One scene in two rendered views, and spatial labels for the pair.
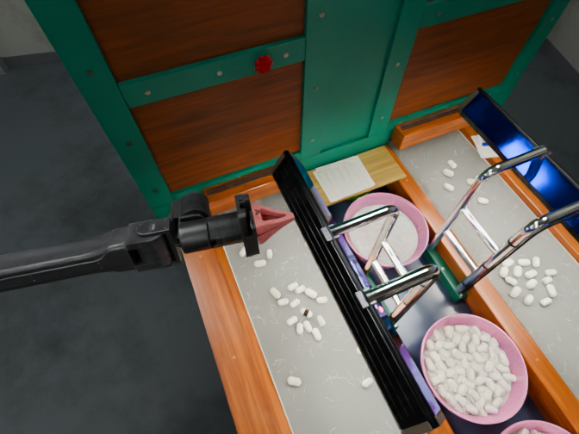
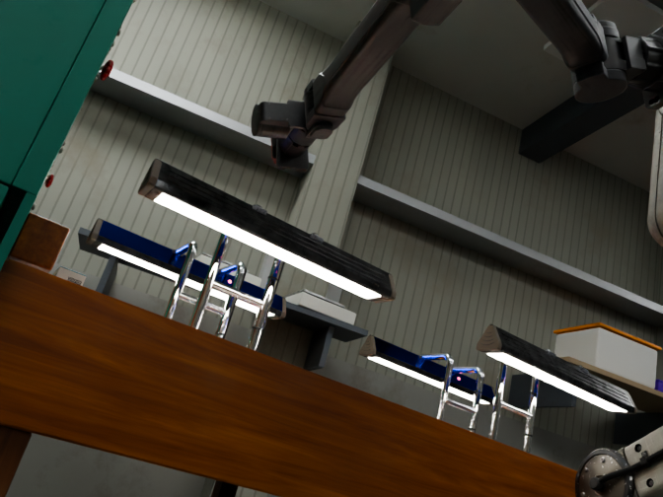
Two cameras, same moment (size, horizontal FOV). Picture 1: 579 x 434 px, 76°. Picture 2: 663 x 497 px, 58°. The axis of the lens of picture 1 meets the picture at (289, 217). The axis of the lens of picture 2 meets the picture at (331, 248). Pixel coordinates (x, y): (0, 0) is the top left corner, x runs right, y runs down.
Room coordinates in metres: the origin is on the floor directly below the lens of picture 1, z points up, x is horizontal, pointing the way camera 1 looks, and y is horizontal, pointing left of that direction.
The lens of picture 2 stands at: (0.28, 1.13, 0.62)
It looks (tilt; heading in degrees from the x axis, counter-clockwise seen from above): 20 degrees up; 266
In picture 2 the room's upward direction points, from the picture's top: 16 degrees clockwise
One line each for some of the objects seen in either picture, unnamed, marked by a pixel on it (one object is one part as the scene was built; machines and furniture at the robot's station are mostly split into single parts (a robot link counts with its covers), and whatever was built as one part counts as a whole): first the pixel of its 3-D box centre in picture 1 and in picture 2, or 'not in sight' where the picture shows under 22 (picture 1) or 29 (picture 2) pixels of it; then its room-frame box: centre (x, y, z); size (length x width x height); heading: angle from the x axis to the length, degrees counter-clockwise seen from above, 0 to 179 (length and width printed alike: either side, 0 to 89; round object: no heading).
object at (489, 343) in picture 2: not in sight; (562, 372); (-0.60, -0.49, 1.08); 0.62 x 0.08 x 0.07; 23
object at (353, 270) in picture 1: (343, 268); (280, 237); (0.29, -0.11, 1.08); 0.62 x 0.08 x 0.07; 23
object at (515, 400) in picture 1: (466, 368); not in sight; (0.15, -0.47, 0.72); 0.27 x 0.27 x 0.10
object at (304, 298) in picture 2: not in sight; (316, 311); (0.02, -2.03, 1.43); 0.37 x 0.35 x 0.09; 11
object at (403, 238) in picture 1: (382, 236); not in sight; (0.56, -0.30, 0.71); 0.22 x 0.22 x 0.06
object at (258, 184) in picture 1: (252, 187); (30, 256); (0.68, 0.12, 0.83); 0.30 x 0.06 x 0.07; 113
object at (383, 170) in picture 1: (352, 176); not in sight; (0.76, -0.22, 0.77); 0.33 x 0.15 x 0.01; 113
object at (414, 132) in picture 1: (433, 125); not in sight; (0.94, -0.51, 0.83); 0.30 x 0.06 x 0.07; 113
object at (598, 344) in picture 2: not in sight; (604, 359); (-1.86, -2.34, 1.76); 0.49 x 0.41 x 0.28; 11
